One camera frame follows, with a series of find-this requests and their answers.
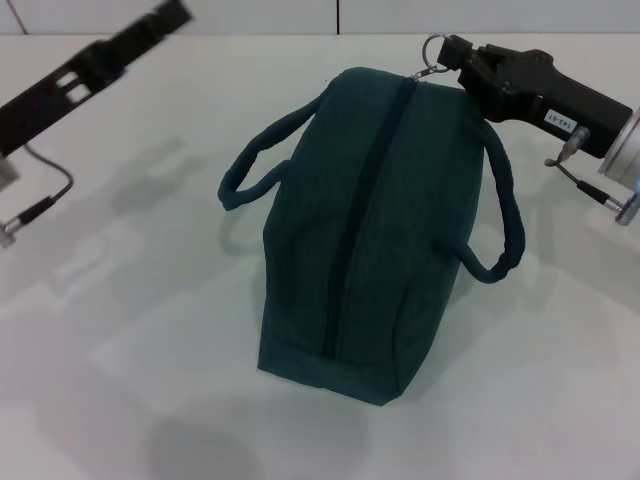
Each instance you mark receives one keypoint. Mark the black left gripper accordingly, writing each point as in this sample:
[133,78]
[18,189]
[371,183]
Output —
[50,105]

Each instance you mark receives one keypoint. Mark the dark teal lunch bag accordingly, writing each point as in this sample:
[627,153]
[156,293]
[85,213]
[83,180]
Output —
[360,225]

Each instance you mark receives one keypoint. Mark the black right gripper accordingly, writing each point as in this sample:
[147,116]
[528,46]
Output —
[550,95]

